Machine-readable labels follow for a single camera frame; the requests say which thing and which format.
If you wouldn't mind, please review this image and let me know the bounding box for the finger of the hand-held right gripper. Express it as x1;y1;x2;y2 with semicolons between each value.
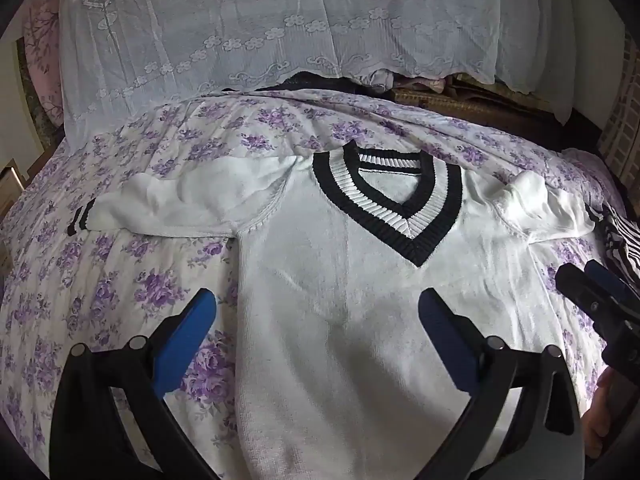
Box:
585;259;640;313
556;263;613;333

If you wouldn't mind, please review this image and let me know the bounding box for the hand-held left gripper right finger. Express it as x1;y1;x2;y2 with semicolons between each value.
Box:
417;287;583;480

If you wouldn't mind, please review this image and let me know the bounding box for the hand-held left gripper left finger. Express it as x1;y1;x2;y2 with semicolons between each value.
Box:
49;287;218;480

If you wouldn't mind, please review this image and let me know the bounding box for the white sweater with black trim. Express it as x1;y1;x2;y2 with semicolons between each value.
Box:
67;140;608;480

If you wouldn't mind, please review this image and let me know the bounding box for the person's right hand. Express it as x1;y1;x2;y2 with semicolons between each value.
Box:
582;367;608;456

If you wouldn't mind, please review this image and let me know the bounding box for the black white striped cloth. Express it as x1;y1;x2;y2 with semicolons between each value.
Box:
585;202;640;286

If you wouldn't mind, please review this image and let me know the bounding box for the purple floral bedsheet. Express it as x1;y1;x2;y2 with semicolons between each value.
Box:
0;87;631;476

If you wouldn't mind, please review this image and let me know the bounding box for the plaid curtain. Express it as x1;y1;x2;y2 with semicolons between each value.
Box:
597;30;640;181

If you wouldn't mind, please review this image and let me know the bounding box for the brown woven mat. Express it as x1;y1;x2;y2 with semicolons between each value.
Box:
390;72;566;133

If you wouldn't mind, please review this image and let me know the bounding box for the wooden furniture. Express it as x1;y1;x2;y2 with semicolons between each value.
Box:
0;157;23;271

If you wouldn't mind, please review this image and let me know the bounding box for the pink floral cloth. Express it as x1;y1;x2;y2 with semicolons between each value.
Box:
20;0;66;126

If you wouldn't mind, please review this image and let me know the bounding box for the white lace cover cloth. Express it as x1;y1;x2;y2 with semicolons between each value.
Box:
57;0;503;133

